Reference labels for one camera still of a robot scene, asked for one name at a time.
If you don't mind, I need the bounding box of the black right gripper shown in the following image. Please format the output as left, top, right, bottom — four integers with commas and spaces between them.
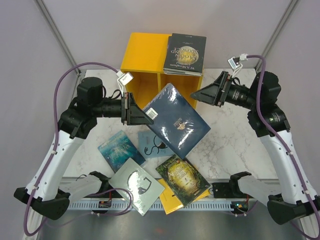
190, 70, 260, 110

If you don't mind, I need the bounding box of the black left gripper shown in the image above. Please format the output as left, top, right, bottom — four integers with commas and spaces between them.
91, 91, 154, 125

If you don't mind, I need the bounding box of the light blue cat book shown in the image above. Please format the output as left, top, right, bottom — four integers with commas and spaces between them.
138, 130, 174, 159

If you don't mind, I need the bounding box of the navy blue crest book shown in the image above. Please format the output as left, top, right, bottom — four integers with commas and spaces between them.
143, 83, 211, 159

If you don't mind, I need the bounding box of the black Moon and Sixpence book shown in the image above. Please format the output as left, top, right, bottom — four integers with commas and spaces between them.
163, 33, 207, 77

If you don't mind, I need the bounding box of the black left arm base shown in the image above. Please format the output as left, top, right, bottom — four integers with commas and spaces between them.
76, 171, 122, 200

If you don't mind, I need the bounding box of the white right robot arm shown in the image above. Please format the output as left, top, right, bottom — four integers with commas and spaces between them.
190, 71, 320, 225

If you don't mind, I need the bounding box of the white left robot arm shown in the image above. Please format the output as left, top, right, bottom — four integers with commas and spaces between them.
14, 77, 154, 220

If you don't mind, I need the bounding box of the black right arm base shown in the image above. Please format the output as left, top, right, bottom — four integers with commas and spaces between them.
211, 171, 256, 200

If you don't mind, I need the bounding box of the teal ocean cover book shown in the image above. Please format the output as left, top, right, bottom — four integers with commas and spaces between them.
97, 130, 146, 173

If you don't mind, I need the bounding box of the yellow wooden shelf box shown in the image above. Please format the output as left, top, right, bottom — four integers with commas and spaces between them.
120, 32, 203, 109

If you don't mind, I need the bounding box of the pale grey-green circle book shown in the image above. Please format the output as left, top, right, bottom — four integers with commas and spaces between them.
109, 158, 165, 216

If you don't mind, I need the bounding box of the green forest cover book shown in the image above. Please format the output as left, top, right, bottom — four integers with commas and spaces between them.
156, 154, 210, 207

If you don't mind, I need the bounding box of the yellow file folder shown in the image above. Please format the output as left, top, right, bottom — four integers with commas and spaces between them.
158, 179, 210, 215

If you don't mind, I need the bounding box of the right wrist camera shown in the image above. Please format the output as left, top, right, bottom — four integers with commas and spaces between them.
227, 53, 248, 78

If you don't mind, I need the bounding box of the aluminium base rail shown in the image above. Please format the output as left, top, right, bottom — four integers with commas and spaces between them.
75, 175, 252, 206

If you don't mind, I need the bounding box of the white slotted cable duct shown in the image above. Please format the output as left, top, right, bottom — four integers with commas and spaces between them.
67, 200, 235, 211

